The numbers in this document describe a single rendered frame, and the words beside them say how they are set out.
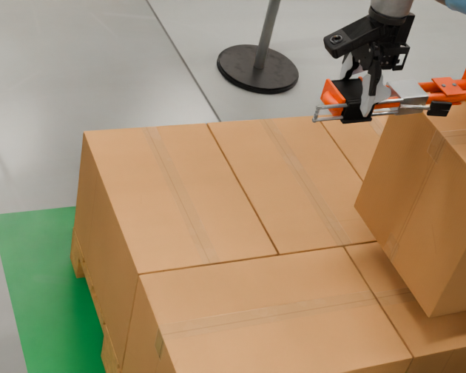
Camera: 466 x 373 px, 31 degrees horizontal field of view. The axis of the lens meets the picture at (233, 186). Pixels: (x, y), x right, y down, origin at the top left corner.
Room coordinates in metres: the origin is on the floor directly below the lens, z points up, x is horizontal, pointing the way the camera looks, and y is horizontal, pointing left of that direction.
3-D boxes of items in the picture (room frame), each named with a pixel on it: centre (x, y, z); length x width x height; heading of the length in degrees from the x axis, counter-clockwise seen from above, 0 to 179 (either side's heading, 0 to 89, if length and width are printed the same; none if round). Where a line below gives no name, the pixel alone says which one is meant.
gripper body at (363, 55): (1.46, -0.21, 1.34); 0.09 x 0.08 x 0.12; 121
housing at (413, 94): (1.52, -0.30, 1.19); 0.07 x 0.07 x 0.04; 32
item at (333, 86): (1.46, -0.18, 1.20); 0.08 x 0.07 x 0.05; 122
